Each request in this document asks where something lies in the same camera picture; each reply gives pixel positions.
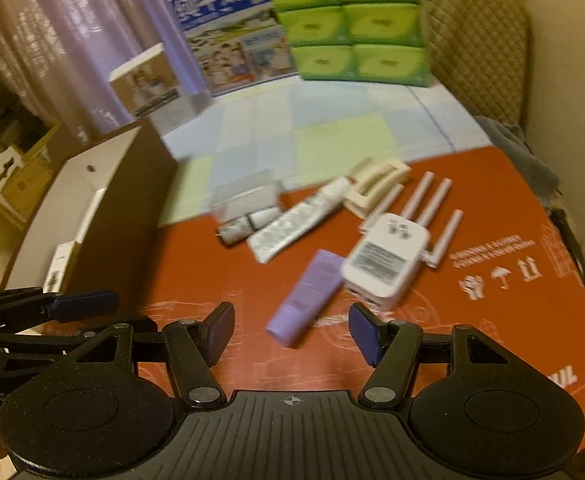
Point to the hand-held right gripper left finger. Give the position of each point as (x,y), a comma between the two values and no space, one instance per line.
(221,332)

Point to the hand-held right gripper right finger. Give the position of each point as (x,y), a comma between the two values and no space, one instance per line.
(365,332)

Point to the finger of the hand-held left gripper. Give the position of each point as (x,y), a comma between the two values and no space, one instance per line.
(37,342)
(82,304)

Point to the white and gold box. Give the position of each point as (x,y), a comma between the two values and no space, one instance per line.
(60,265)

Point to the purple tube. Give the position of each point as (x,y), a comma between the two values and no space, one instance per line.
(305,295)

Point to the brown storage box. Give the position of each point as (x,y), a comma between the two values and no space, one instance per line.
(122,220)

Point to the white tube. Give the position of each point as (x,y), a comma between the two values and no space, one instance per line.
(292,222)

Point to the clear plastic case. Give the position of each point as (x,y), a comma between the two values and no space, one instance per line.
(245,192)

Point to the white repeater with antennas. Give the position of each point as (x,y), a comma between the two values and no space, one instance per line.
(377,260)

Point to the small white-capped bottle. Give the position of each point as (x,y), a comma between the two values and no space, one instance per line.
(245,227)

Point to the brown cardboard box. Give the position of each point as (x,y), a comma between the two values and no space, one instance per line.
(32,175)

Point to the beige plastic holder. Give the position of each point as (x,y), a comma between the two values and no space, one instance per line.
(372,185)

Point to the red printed cardboard sheet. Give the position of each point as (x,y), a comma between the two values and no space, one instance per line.
(502,195)

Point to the checked pastel cloth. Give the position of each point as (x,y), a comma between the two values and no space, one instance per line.
(322,110)

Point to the white product box with photo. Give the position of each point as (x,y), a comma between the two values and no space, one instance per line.
(145,82)

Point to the grey cloth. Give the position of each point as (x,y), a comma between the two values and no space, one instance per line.
(522,155)

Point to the purple sheer curtain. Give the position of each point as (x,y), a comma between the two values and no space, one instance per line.
(72,35)

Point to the blue milk carton box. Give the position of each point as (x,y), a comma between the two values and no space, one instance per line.
(227,35)

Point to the stack of green tissue packs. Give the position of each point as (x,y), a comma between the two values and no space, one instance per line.
(352,25)

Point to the beige quilted chair cover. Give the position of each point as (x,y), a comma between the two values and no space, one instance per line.
(477,35)

